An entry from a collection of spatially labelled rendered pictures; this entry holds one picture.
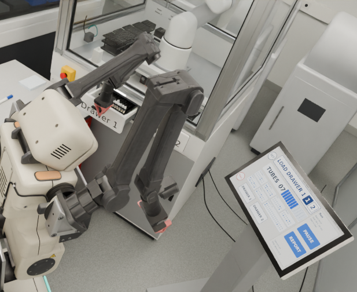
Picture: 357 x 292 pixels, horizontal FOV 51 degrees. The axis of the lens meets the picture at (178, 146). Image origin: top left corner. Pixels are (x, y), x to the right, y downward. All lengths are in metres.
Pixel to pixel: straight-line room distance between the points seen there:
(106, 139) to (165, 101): 1.43
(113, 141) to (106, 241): 0.67
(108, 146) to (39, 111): 1.21
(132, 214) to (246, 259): 0.93
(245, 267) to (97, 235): 1.06
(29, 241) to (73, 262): 1.05
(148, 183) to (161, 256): 1.48
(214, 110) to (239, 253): 0.71
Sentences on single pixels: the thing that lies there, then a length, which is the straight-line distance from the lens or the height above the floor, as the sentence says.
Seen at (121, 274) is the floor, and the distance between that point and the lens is 2.43.
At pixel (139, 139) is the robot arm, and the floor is 1.46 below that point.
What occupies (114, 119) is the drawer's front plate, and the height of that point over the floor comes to 0.89.
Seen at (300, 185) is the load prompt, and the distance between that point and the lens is 1.64.
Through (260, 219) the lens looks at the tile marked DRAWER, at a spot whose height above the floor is 1.00.
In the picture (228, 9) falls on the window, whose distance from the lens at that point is 1.72.
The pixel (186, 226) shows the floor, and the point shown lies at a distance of 2.79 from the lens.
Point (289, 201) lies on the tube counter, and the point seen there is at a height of 1.11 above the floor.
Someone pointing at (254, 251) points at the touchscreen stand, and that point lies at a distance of 1.82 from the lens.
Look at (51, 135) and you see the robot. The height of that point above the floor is 1.35.
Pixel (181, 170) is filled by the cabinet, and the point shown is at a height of 0.70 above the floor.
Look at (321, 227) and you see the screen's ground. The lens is 1.56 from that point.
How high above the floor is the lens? 2.05
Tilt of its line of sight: 37 degrees down
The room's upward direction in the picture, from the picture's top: 24 degrees clockwise
